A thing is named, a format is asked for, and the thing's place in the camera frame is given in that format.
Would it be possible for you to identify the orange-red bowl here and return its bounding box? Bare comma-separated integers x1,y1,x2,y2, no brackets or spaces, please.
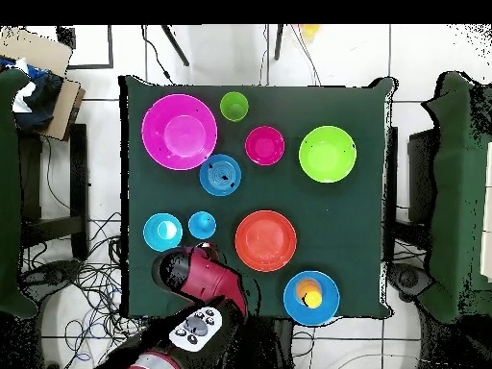
234,209,298,273

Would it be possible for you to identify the blue cup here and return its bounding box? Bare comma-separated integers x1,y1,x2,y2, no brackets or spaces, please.
187,210,217,240

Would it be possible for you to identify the orange cup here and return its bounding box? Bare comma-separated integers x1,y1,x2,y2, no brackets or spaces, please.
294,278,324,309

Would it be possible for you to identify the large blue bowl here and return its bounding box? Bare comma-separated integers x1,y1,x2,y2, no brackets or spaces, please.
283,270,342,327

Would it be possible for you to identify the blue flat-bottomed bowl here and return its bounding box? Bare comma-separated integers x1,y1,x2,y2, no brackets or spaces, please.
198,153,242,198

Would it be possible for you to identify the small pink-red bowl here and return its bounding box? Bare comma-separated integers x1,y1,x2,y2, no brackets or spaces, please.
244,125,286,167

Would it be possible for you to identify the green bowl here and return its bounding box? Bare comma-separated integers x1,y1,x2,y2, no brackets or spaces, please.
298,125,357,184

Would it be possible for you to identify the small light blue ribbed bowl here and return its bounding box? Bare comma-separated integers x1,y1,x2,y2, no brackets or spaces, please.
142,212,185,254

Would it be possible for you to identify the large pink bowl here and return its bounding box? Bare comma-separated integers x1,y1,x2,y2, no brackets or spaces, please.
140,93,219,171

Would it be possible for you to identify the green cup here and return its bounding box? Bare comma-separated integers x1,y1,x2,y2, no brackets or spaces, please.
219,90,250,123

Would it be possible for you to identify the dark green tablecloth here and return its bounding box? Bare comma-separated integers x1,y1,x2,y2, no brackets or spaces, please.
118,74,399,320

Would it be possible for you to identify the black stand leg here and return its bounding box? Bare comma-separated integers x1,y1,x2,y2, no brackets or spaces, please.
273,24,285,62
160,24,190,67

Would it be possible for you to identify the black box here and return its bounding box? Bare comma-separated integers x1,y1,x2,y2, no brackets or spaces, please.
406,128,437,224

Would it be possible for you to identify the yellow object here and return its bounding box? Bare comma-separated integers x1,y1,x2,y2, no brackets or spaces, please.
299,24,321,41

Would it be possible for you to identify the green-clothed side table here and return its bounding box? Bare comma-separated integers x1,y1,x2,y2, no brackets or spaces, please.
418,70,492,324
0,67,39,320

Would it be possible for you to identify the dark clothing bundle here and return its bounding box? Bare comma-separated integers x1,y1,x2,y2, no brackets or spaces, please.
11,57,65,134

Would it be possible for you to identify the white panel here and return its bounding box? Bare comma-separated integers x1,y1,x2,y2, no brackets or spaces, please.
480,140,492,283

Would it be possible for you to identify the cardboard box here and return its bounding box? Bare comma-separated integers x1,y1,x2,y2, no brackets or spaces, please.
0,25,86,142

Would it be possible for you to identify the tangle of black cables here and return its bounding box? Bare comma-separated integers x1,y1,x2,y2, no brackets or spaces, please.
18,210,155,369

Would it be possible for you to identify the black cable with plug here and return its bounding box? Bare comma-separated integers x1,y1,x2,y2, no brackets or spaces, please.
140,24,177,86

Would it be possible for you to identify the black stool frame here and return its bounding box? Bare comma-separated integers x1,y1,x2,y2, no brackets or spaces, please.
18,122,90,260

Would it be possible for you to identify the black pedestal foot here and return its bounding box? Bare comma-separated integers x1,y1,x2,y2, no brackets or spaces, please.
18,258,84,297
386,262,434,303

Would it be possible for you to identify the black floor frame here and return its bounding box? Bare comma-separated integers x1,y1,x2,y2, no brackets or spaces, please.
56,24,115,71

